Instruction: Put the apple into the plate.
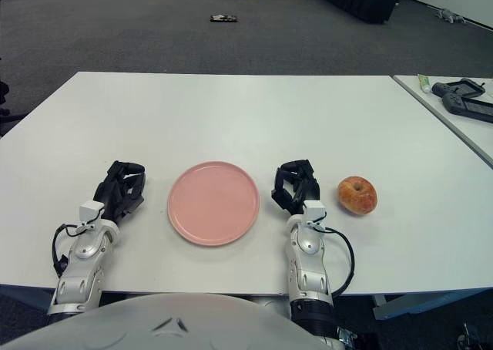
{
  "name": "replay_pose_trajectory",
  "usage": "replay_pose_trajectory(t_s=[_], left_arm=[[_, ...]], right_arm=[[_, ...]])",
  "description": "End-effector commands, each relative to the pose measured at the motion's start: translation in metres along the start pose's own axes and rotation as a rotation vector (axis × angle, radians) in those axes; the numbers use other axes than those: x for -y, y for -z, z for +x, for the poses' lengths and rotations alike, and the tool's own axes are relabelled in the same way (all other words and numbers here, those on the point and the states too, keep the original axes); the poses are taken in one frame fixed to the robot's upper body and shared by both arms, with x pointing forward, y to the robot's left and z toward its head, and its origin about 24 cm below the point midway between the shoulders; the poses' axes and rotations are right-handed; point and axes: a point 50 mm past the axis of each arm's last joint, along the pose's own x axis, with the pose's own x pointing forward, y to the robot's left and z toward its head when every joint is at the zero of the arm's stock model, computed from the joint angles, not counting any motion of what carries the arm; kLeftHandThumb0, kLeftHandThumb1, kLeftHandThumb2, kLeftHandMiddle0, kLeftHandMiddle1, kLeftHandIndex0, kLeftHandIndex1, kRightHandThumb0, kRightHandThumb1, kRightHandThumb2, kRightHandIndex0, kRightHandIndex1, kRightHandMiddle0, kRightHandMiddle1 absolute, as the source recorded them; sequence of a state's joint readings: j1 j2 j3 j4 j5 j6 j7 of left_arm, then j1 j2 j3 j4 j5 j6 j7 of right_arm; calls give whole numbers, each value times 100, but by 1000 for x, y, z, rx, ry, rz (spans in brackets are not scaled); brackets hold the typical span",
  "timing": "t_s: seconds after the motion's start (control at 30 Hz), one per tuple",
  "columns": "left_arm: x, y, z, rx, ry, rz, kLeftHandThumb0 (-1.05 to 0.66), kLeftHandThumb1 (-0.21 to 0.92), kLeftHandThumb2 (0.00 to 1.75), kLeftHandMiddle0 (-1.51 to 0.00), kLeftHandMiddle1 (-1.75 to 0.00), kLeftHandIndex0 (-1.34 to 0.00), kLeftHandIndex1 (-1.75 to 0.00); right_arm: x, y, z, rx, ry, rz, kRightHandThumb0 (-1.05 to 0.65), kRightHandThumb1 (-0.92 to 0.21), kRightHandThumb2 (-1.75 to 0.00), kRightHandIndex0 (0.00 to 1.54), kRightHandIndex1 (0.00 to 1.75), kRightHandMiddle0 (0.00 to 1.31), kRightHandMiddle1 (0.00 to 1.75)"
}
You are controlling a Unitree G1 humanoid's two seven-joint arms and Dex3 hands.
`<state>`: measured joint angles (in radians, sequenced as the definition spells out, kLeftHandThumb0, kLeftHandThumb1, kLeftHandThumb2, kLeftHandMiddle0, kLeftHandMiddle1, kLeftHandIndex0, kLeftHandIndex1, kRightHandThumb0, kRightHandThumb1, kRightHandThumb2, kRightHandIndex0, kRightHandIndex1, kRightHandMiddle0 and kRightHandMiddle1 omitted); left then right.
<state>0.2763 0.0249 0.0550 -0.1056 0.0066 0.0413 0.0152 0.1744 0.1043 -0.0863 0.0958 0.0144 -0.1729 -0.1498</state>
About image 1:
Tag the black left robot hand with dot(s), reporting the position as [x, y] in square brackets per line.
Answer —
[115, 192]

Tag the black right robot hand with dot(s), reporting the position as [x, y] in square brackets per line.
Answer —
[308, 186]

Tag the red yellow apple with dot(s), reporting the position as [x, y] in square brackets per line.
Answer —
[356, 197]

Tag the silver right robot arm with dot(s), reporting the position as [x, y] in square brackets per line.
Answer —
[308, 257]

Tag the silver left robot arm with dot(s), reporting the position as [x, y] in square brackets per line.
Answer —
[82, 250]

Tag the pink round plate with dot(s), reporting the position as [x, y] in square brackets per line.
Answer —
[213, 203]

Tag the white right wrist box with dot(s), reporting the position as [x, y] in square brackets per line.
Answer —
[314, 210]

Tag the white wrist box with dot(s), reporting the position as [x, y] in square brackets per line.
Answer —
[90, 210]
[314, 210]

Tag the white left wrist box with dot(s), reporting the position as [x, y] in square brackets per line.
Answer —
[90, 210]

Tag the grey robot torso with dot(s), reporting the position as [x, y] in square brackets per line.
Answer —
[173, 327]

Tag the black office chair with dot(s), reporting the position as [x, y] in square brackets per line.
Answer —
[3, 91]

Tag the green white tube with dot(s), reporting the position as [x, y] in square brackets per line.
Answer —
[424, 83]

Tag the metal clamp under table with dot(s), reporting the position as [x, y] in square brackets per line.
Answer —
[346, 336]

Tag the black handheld controller with screen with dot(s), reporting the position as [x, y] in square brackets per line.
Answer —
[462, 107]

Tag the black flat floor object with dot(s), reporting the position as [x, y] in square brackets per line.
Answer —
[223, 18]

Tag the grey robot dog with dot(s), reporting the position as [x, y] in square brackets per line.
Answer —
[448, 15]

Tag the blue table frame beam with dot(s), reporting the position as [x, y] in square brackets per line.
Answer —
[423, 301]
[23, 294]

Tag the black handheld controller with frame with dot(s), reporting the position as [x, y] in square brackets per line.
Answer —
[462, 88]

